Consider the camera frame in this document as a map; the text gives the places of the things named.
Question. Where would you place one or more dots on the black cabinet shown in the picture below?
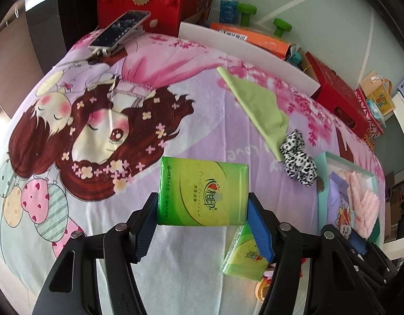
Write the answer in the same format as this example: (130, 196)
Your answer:
(77, 13)

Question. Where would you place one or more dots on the light blue wipes pack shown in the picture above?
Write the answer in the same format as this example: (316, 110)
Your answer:
(376, 110)

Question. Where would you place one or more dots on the white tray box teal rim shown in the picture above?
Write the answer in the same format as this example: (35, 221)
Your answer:
(322, 203)

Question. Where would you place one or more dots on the orange box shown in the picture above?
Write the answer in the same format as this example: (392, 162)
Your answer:
(264, 41)

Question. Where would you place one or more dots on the red gift box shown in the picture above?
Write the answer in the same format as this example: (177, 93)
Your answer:
(336, 92)

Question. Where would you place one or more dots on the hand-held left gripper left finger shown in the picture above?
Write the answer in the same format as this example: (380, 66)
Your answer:
(146, 233)

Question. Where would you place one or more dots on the red patterned box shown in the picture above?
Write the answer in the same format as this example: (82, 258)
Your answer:
(369, 123)

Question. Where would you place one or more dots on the green tissue pack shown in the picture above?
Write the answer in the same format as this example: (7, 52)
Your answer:
(202, 193)
(244, 256)

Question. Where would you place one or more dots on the blue liquid bottle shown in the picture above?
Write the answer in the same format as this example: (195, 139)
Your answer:
(228, 10)

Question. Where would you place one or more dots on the red paper bag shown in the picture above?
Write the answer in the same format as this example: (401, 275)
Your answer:
(203, 6)

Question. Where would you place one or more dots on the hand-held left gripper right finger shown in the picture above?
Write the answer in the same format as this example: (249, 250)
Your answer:
(259, 233)

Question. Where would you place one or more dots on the brown wooden cabinet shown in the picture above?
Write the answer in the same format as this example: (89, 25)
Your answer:
(24, 55)

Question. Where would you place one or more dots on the green dumbbell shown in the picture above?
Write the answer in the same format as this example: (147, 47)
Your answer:
(282, 26)
(246, 13)

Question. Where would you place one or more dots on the purple baby wipes pack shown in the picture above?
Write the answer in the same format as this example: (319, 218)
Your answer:
(336, 200)

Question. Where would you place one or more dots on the red felt handbag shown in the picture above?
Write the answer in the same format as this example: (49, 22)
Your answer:
(169, 3)

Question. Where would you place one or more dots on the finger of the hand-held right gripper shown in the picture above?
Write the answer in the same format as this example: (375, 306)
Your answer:
(358, 241)

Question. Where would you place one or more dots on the black white spotted scrunchie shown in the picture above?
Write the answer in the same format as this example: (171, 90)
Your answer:
(300, 167)

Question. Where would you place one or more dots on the pink fluffy cloth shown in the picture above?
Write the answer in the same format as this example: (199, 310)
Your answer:
(363, 203)

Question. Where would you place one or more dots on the smartphone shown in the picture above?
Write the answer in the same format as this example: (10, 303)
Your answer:
(120, 28)

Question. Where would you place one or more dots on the white phone stand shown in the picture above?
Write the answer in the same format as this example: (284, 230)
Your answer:
(123, 47)

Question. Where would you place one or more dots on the white foam board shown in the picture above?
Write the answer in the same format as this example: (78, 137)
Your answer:
(254, 55)

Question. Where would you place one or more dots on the green cloth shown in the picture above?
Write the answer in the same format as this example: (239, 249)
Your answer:
(257, 105)

